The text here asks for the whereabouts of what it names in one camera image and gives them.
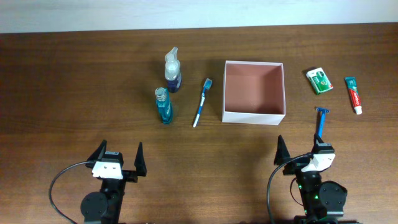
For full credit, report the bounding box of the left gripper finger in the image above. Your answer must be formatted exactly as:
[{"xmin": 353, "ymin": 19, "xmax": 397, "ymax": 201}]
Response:
[
  {"xmin": 134, "ymin": 142, "xmax": 147, "ymax": 177},
  {"xmin": 87, "ymin": 139, "xmax": 107, "ymax": 161}
]

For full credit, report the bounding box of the green soap box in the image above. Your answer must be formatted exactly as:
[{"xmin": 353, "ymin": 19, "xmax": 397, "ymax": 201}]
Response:
[{"xmin": 306, "ymin": 68, "xmax": 333, "ymax": 95}]

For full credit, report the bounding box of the red green toothpaste tube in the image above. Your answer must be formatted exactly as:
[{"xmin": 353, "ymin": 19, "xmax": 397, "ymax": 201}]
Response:
[{"xmin": 345, "ymin": 77, "xmax": 363, "ymax": 115}]

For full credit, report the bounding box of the teal mouthwash bottle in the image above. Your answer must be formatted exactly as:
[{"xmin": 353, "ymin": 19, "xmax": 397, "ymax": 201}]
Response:
[{"xmin": 155, "ymin": 87, "xmax": 173, "ymax": 124}]

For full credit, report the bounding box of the clear spray bottle purple liquid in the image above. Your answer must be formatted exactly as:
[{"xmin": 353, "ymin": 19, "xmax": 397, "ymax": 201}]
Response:
[{"xmin": 165, "ymin": 47, "xmax": 182, "ymax": 93}]

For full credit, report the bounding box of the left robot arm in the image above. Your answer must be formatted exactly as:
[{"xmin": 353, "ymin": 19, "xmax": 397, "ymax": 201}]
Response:
[{"xmin": 80, "ymin": 140, "xmax": 147, "ymax": 223}]

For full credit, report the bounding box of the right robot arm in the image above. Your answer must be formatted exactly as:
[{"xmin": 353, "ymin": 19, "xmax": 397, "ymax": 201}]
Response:
[{"xmin": 272, "ymin": 134, "xmax": 348, "ymax": 223}]

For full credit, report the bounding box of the blue disposable razor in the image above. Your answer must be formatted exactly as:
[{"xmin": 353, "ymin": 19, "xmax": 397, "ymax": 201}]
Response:
[{"xmin": 315, "ymin": 107, "xmax": 330, "ymax": 138}]

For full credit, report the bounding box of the white box pink interior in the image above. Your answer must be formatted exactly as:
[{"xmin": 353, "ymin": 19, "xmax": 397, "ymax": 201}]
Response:
[{"xmin": 221, "ymin": 60, "xmax": 286, "ymax": 126}]

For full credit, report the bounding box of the blue white toothbrush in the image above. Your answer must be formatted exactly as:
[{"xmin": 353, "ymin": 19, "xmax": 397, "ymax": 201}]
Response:
[{"xmin": 193, "ymin": 78, "xmax": 213, "ymax": 128}]

